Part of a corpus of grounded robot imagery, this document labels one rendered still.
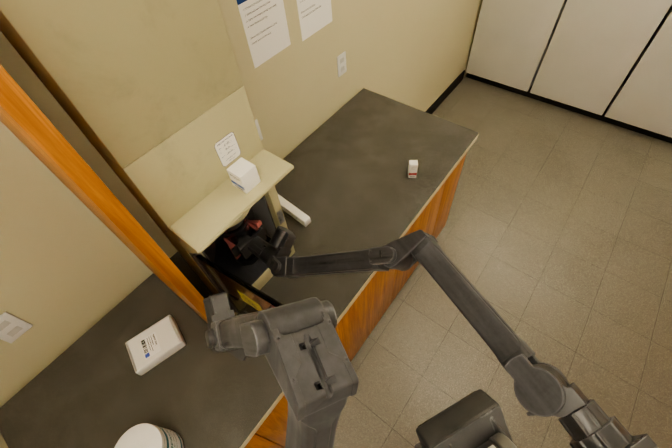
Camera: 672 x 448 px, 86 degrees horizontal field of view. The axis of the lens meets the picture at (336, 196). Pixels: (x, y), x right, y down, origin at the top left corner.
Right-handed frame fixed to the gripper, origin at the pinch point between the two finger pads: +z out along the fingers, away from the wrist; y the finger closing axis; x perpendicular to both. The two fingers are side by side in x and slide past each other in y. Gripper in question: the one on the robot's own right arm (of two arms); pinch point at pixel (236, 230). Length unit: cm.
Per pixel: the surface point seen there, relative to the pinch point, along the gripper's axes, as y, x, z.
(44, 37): 15, -79, -11
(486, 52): -292, 87, 17
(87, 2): 7, -80, -11
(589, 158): -245, 121, -97
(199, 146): 2.1, -46.8, -10.6
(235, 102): -11, -51, -11
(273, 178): -7.5, -33.1, -20.7
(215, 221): 10.2, -33.3, -18.6
